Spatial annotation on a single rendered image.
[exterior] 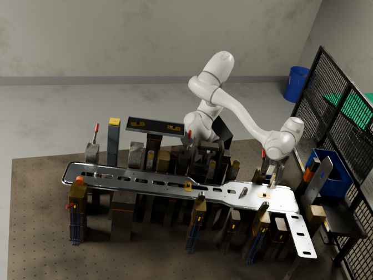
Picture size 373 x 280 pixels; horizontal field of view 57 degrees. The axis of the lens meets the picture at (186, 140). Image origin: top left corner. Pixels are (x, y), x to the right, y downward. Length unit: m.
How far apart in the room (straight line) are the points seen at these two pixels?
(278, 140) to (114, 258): 1.09
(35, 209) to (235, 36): 3.91
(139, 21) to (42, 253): 3.36
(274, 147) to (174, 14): 3.42
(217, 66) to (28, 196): 1.40
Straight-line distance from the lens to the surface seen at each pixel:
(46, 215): 2.27
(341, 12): 5.64
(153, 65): 5.04
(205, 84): 1.99
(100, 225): 2.19
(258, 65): 5.79
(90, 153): 2.12
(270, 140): 1.72
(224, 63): 2.05
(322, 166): 2.12
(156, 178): 2.06
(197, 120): 2.50
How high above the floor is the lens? 2.41
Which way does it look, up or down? 36 degrees down
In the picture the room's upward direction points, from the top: 12 degrees clockwise
